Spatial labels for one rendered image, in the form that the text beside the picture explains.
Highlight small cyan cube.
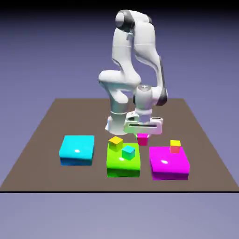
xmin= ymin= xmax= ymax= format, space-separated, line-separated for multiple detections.
xmin=121 ymin=145 xmax=136 ymax=161

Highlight large green box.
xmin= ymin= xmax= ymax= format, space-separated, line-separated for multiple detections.
xmin=106 ymin=142 xmax=141 ymax=178

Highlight small pink cube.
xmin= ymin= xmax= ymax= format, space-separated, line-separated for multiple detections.
xmin=136 ymin=133 xmax=150 ymax=146

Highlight large magenta box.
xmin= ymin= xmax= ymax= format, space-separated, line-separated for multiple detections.
xmin=149 ymin=146 xmax=190 ymax=181

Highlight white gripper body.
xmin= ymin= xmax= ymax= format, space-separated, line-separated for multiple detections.
xmin=123 ymin=117 xmax=163 ymax=135

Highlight large cyan box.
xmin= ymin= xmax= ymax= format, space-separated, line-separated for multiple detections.
xmin=59 ymin=135 xmax=95 ymax=167

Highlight small yellow cube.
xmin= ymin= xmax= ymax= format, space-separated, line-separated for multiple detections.
xmin=108 ymin=136 xmax=124 ymax=152
xmin=169 ymin=140 xmax=182 ymax=154

